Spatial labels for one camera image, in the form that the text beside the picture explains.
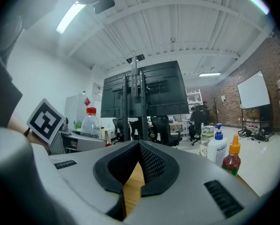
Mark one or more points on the red paper ornament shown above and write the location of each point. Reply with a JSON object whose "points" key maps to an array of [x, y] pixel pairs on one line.
{"points": [[87, 101]]}

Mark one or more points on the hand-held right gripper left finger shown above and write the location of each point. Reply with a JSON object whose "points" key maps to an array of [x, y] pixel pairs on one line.
{"points": [[88, 172]]}

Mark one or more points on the black office chair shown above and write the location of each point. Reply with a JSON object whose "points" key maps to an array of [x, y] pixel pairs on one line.
{"points": [[165, 130], [202, 118]]}

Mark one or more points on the small green potted plant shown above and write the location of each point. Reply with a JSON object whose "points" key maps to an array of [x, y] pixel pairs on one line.
{"points": [[77, 125]]}

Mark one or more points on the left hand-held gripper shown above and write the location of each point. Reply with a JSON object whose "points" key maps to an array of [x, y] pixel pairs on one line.
{"points": [[44, 121]]}

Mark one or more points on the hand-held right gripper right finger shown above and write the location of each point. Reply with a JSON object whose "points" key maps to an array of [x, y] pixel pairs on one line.
{"points": [[189, 184]]}

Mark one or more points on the person's body in grey clothing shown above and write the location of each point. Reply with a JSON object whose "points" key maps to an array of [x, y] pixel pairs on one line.
{"points": [[1, 90]]}

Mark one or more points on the white paper notice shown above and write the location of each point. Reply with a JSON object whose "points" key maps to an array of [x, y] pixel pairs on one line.
{"points": [[223, 98]]}

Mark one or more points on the person's left forearm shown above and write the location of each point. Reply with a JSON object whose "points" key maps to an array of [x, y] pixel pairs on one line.
{"points": [[16, 125]]}

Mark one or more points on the white storage shelf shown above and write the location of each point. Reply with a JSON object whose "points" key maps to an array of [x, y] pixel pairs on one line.
{"points": [[193, 99]]}

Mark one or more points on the white pump bottle blue nozzle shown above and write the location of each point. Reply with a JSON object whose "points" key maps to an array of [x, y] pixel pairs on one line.
{"points": [[217, 149]]}

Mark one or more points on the clear plastic bottle red label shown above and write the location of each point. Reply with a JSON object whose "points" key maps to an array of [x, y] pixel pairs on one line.
{"points": [[91, 125]]}

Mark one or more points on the black coat rack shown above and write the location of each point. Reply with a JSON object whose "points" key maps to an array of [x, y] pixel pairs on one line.
{"points": [[216, 109]]}

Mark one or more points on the black head-worn camera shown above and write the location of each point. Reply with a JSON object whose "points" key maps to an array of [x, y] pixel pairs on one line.
{"points": [[104, 5]]}

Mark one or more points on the white whiteboard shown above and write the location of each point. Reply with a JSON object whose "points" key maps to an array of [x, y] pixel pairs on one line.
{"points": [[253, 90]]}

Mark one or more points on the orange drink bottle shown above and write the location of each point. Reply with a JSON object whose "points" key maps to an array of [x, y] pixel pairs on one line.
{"points": [[232, 160]]}

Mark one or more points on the white refrigerator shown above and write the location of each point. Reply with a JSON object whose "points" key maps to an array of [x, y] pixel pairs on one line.
{"points": [[74, 107]]}

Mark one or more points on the clear plastic bottle plain label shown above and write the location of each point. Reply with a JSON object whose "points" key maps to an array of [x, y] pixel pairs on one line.
{"points": [[205, 139]]}

